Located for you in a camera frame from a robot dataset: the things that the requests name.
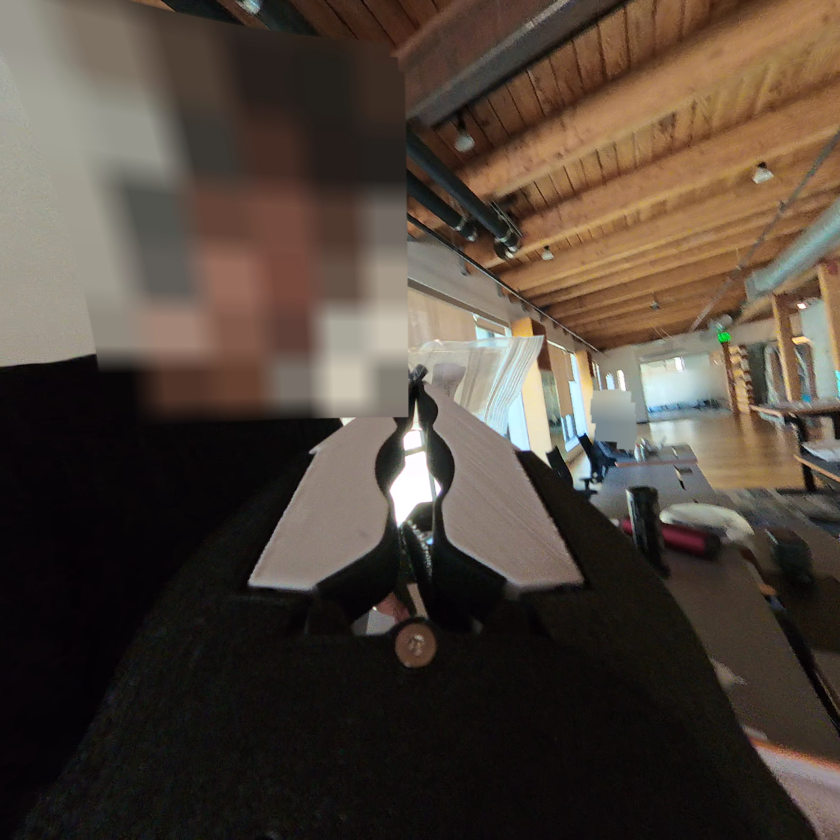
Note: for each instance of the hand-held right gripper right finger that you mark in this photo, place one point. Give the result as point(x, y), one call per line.
point(505, 518)

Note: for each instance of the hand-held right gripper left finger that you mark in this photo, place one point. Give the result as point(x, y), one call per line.
point(328, 518)

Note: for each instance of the clear bag black parts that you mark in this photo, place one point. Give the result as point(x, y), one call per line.
point(492, 380)

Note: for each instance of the neighbouring grey desk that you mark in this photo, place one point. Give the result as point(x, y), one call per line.
point(669, 472)

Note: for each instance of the black office chair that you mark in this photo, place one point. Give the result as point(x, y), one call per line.
point(584, 459)

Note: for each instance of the dark red cylinder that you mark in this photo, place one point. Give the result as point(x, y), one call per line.
point(682, 539)

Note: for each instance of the person's black clothing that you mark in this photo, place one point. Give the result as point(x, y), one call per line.
point(98, 590)

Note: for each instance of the black device green display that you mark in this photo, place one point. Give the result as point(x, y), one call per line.
point(791, 554)

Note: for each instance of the grey ceiling pipes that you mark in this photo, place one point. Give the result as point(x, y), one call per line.
point(459, 197)

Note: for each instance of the silver ventilation duct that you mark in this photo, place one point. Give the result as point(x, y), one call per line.
point(794, 256)

